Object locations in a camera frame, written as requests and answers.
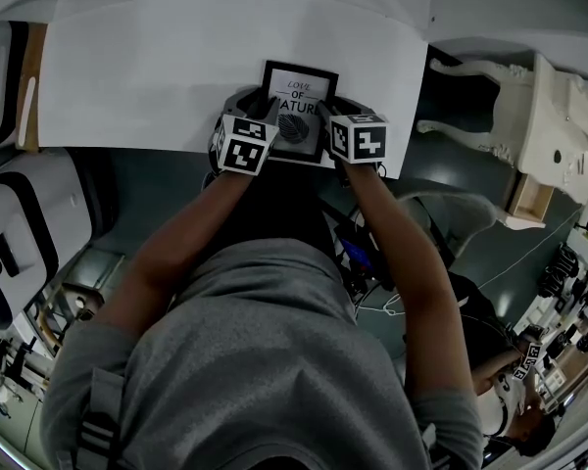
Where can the black device with blue screen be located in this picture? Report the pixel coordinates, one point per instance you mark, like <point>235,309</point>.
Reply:
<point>355,252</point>

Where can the cream ornate dressing table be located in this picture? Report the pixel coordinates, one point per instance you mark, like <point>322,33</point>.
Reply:
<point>553,125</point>

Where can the brown cardboard box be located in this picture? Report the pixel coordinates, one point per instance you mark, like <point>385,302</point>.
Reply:
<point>32,66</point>

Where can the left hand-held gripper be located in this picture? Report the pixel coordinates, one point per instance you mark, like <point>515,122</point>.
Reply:
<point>245,147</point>

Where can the person's right forearm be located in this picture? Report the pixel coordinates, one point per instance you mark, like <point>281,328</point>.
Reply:
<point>397,243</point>

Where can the person's left forearm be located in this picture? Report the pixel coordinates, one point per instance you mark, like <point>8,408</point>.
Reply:
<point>186,238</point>

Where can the person's black trousers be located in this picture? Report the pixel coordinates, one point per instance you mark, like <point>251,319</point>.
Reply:
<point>279,203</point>

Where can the person's grey t-shirt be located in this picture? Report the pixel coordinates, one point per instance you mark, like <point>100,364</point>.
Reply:
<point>255,370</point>

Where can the black framed nature picture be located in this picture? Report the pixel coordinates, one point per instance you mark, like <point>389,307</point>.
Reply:
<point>299,86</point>

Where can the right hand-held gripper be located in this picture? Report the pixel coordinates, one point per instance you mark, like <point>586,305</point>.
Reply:
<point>357,140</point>

